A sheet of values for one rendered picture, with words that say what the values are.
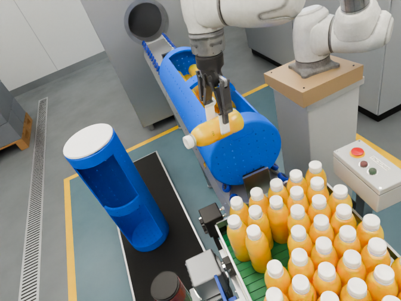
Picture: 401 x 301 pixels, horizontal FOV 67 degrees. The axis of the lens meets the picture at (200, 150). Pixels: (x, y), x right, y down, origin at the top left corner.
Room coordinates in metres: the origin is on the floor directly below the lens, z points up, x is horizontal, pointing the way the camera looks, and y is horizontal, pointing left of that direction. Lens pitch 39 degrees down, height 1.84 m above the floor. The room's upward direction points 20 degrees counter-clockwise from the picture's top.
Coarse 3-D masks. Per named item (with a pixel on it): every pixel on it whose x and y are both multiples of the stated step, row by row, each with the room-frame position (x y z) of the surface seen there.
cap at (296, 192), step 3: (294, 186) 0.60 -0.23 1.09; (297, 186) 0.60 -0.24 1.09; (291, 189) 0.59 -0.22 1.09; (294, 189) 0.59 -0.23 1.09; (297, 189) 0.59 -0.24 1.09; (300, 189) 0.58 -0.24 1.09; (291, 192) 0.58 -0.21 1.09; (294, 192) 0.58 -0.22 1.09; (297, 192) 0.58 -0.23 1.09; (300, 192) 0.57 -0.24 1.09; (303, 192) 0.58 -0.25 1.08; (291, 195) 0.58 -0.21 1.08; (294, 195) 0.57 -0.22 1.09; (297, 195) 0.57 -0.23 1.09; (300, 195) 0.57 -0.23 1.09; (294, 198) 0.57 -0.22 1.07; (297, 198) 0.57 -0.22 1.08
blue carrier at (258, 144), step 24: (168, 72) 1.49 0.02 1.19; (192, 96) 1.13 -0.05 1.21; (240, 96) 1.16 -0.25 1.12; (192, 120) 1.02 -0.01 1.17; (264, 120) 0.83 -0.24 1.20; (216, 144) 0.80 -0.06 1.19; (240, 144) 0.81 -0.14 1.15; (264, 144) 0.82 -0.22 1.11; (216, 168) 0.80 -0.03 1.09; (240, 168) 0.80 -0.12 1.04
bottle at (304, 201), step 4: (288, 196) 0.60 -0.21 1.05; (304, 196) 0.58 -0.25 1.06; (288, 200) 0.59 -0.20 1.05; (292, 200) 0.58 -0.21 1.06; (296, 200) 0.57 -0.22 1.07; (300, 200) 0.57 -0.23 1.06; (304, 200) 0.57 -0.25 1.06; (308, 200) 0.57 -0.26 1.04; (288, 204) 0.58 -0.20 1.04; (292, 204) 0.57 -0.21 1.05; (300, 204) 0.56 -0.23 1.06; (304, 204) 0.56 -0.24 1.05; (308, 204) 0.56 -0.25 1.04; (288, 208) 0.58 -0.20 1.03; (304, 208) 0.55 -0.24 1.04
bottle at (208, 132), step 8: (232, 112) 0.77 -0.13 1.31; (216, 120) 0.75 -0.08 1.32; (232, 120) 0.75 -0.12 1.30; (240, 120) 0.75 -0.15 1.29; (200, 128) 0.73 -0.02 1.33; (208, 128) 0.72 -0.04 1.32; (216, 128) 0.72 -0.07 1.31; (232, 128) 0.73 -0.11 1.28; (240, 128) 0.75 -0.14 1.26; (192, 136) 0.71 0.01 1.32; (200, 136) 0.71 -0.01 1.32; (208, 136) 0.71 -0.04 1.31; (216, 136) 0.71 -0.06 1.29; (224, 136) 0.72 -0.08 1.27; (200, 144) 0.70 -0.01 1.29; (208, 144) 0.71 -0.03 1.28
